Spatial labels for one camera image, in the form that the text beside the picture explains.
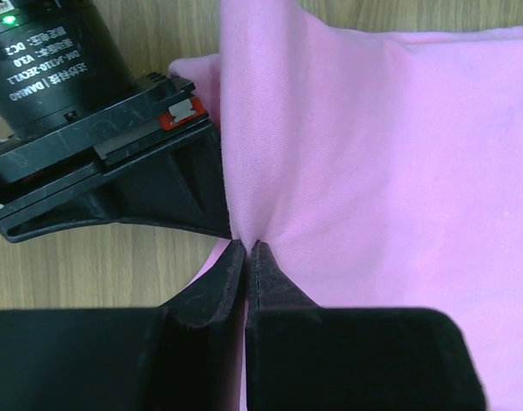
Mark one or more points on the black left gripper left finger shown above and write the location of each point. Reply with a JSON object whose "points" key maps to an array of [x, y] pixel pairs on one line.
{"points": [[182, 355]]}

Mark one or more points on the pink t shirt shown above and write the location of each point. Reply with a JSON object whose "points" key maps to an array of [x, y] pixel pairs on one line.
{"points": [[382, 168]]}

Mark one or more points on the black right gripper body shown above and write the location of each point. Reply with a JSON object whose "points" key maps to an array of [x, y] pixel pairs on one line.
{"points": [[67, 94]]}

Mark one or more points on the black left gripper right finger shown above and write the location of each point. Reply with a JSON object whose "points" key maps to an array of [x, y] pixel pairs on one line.
{"points": [[301, 356]]}

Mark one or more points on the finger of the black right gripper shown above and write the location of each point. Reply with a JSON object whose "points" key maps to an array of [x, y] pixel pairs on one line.
{"points": [[176, 183]]}

